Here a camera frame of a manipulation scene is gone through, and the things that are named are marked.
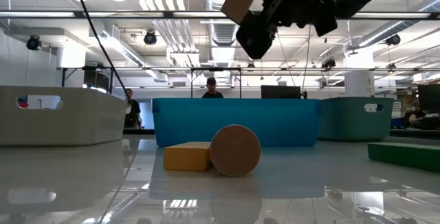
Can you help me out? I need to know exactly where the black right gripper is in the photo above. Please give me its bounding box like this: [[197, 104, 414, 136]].
[[161, 0, 340, 60]]

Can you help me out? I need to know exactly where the black ceiling camera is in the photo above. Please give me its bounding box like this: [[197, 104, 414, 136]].
[[385, 33, 402, 47], [26, 34, 43, 52], [143, 29, 158, 46]]

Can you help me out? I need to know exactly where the blue plastic bin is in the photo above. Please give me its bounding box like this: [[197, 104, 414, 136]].
[[151, 97, 322, 148]]

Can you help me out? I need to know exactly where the thin hanging cable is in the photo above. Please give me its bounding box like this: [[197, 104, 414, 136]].
[[300, 24, 312, 91]]

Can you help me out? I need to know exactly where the natural wood rectangular block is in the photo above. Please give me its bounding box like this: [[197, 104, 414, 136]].
[[220, 0, 268, 25]]

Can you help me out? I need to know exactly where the black computer monitor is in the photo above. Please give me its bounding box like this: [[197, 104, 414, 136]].
[[417, 84, 440, 112], [261, 85, 303, 100]]

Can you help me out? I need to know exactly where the person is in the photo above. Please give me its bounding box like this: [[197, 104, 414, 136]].
[[201, 77, 225, 100], [123, 87, 142, 129]]

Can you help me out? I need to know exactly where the black hanging cable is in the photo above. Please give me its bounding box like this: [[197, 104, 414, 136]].
[[71, 0, 142, 131]]

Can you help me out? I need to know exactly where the yellow rectangular wooden block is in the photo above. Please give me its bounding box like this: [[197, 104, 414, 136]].
[[162, 141, 212, 172]]

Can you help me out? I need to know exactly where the white plastic bin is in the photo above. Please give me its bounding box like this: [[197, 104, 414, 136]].
[[0, 85, 129, 148]]

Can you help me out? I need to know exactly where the teal plastic bin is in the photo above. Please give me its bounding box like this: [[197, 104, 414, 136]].
[[318, 96, 395, 142]]

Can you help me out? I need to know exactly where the silver ventilation duct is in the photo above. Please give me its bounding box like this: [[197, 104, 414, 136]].
[[202, 0, 241, 85]]

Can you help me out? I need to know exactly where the white column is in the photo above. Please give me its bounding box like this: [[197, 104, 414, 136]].
[[344, 47, 376, 98]]

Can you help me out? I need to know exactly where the green rectangular wooden block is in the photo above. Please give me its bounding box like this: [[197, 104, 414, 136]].
[[366, 142, 440, 173]]

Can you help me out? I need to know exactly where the natural wood cylinder block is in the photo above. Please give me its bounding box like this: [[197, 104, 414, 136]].
[[209, 124, 262, 178]]

